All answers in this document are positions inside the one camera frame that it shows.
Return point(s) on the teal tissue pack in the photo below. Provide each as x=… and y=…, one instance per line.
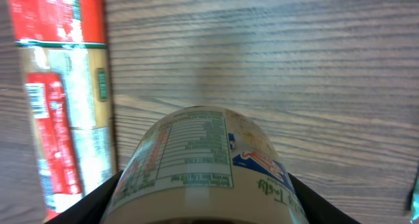
x=414, y=207

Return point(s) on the orange spaghetti package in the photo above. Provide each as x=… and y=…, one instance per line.
x=64, y=59

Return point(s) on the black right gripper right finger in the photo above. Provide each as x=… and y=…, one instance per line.
x=317, y=209

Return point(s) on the green lid jar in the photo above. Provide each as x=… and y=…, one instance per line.
x=204, y=164

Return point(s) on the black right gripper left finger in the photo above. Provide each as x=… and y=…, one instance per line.
x=90, y=209

